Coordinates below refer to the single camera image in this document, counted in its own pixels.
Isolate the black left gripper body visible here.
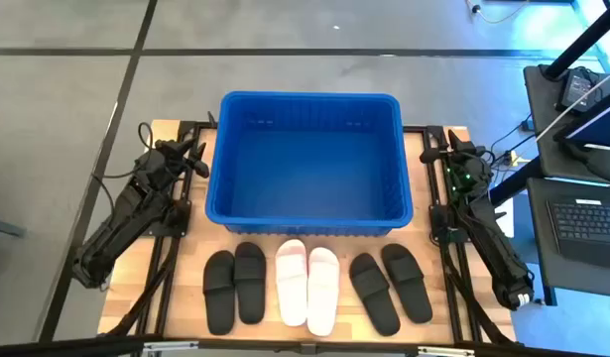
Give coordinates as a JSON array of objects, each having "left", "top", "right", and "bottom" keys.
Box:
[{"left": 135, "top": 139, "right": 192, "bottom": 183}]

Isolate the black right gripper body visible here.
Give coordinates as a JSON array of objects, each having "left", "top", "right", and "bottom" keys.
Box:
[{"left": 445, "top": 145, "right": 493, "bottom": 180}]

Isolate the black slide sandal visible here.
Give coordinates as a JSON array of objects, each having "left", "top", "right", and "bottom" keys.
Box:
[
  {"left": 202, "top": 250, "right": 236, "bottom": 336},
  {"left": 380, "top": 242, "right": 434, "bottom": 325},
  {"left": 348, "top": 252, "right": 402, "bottom": 338},
  {"left": 233, "top": 241, "right": 268, "bottom": 326}
]

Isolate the white slide sandal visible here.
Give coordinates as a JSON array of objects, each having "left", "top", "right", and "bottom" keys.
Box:
[
  {"left": 306, "top": 246, "right": 341, "bottom": 338},
  {"left": 275, "top": 239, "right": 309, "bottom": 328}
]

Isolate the blue plastic bin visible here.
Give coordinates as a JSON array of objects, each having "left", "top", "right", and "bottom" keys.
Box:
[{"left": 204, "top": 90, "right": 415, "bottom": 237}]

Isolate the black side shelf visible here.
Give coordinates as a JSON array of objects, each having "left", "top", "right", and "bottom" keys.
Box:
[{"left": 522, "top": 63, "right": 610, "bottom": 185}]

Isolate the black power adapter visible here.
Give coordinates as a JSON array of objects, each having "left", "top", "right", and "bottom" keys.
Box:
[{"left": 555, "top": 67, "right": 597, "bottom": 114}]

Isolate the dark laptop screen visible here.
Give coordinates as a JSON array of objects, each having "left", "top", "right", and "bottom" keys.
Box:
[{"left": 553, "top": 93, "right": 610, "bottom": 156}]

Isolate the black laptop keyboard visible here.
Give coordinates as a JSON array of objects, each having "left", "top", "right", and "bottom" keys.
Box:
[{"left": 547, "top": 196, "right": 610, "bottom": 259}]

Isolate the black side desk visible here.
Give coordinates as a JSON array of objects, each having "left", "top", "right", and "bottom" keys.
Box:
[{"left": 525, "top": 177, "right": 610, "bottom": 304}]

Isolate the black diagonal pole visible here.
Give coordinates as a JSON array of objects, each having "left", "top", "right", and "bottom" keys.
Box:
[{"left": 543, "top": 0, "right": 610, "bottom": 81}]

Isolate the black crossbar with brackets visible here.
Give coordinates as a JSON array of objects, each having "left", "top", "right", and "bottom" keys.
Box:
[{"left": 0, "top": 334, "right": 610, "bottom": 357}]

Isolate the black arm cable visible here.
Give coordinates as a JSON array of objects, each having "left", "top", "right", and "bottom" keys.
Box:
[{"left": 91, "top": 121, "right": 156, "bottom": 209}]

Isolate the white cable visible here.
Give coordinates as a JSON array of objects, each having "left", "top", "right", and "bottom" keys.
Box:
[{"left": 534, "top": 66, "right": 610, "bottom": 144}]

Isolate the black aluminium extrusion frame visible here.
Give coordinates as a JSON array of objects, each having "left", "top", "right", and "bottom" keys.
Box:
[
  {"left": 134, "top": 120, "right": 219, "bottom": 338},
  {"left": 402, "top": 125, "right": 515, "bottom": 344}
]

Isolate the yellow floor cable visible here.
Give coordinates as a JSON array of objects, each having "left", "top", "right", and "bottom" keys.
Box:
[{"left": 464, "top": 0, "right": 534, "bottom": 26}]

